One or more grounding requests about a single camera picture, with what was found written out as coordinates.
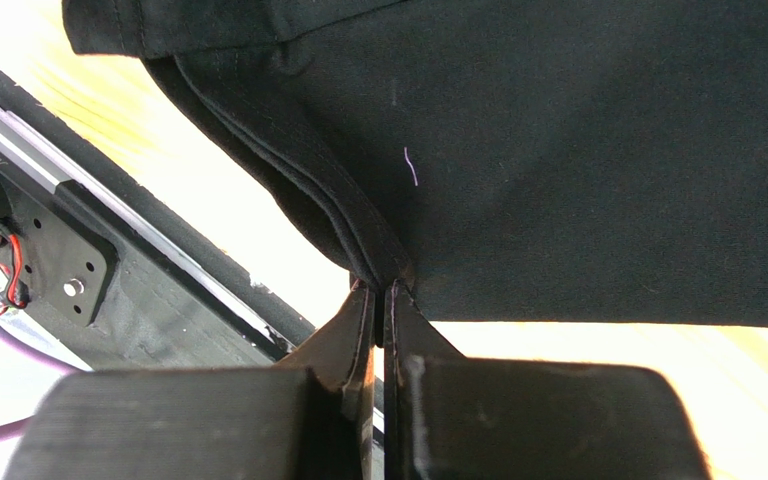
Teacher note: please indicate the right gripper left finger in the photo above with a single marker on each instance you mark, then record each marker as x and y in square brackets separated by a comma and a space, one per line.
[309, 416]

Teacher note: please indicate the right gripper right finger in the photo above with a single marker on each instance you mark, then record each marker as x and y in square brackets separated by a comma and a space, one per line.
[449, 416]

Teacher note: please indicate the black t-shirt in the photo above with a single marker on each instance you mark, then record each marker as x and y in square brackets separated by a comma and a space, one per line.
[506, 160]

